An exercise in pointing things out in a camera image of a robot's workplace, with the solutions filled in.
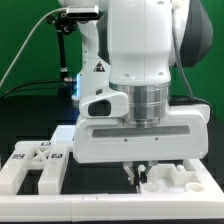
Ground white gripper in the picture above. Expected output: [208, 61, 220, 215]
[73, 105, 210, 184]

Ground white chair seat plate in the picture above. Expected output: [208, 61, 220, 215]
[140, 164, 205, 193]

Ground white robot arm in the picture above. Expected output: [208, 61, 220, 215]
[61, 0, 210, 180]

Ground white base tag plate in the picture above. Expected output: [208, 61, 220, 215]
[51, 125, 75, 142]

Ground white U-shaped obstacle frame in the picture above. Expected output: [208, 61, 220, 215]
[0, 160, 224, 222]

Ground white chair back frame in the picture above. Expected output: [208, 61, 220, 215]
[0, 141, 72, 195]

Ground black cables on table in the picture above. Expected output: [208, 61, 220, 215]
[0, 78, 76, 100]

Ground black camera stand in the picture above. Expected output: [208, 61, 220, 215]
[47, 12, 77, 98]

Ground grey camera on stand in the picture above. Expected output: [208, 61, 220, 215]
[66, 5, 99, 19]

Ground white camera cable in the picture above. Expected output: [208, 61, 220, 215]
[0, 7, 67, 87]

